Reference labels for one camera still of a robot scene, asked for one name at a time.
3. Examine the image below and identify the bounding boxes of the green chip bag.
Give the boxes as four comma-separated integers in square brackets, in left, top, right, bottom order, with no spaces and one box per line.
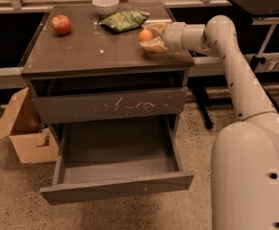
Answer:
[100,10,150,33]

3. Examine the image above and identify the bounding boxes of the white bowl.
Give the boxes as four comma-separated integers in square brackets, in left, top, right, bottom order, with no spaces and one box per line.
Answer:
[92,0,119,16]

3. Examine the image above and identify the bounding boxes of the grey drawer cabinet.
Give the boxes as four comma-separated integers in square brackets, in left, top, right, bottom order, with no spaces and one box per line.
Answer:
[22,5,192,141]

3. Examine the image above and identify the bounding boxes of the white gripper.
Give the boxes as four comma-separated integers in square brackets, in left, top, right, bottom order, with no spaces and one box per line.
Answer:
[139,22,186,53]

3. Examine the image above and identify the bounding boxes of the open grey middle drawer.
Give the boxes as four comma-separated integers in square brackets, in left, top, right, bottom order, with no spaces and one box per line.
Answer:
[40,115,194,205]

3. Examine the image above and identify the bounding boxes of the scratched grey upper drawer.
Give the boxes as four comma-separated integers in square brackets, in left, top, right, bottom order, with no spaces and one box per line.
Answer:
[33,87,187,124]

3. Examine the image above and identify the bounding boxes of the small orange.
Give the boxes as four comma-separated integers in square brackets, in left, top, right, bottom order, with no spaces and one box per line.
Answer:
[138,29,153,42]

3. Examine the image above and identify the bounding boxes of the red apple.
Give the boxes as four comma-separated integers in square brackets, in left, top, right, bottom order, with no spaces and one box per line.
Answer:
[51,15,71,35]

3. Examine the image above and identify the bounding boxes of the open cardboard box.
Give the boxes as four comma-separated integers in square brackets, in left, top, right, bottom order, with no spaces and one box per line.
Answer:
[0,87,58,164]

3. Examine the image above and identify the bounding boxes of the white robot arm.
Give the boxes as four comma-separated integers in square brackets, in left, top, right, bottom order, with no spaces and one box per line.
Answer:
[140,15,279,230]

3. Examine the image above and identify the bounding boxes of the black side table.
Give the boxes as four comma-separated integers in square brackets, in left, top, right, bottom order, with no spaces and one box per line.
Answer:
[182,0,279,131]

